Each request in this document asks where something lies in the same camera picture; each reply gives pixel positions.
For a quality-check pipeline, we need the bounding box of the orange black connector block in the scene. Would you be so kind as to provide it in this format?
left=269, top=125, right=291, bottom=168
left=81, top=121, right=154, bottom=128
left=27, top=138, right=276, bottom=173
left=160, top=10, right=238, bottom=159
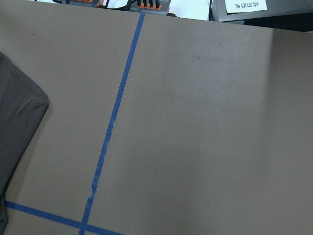
left=130, top=0, right=171, bottom=13

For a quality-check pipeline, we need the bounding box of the white paper label with text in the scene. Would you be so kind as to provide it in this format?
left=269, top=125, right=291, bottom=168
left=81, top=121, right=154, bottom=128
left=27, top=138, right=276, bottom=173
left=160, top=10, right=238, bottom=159
left=225, top=0, right=268, bottom=13

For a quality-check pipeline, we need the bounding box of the dark brown t-shirt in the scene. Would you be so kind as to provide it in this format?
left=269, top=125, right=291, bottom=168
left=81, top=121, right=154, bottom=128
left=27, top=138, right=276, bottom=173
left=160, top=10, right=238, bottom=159
left=0, top=54, right=49, bottom=234

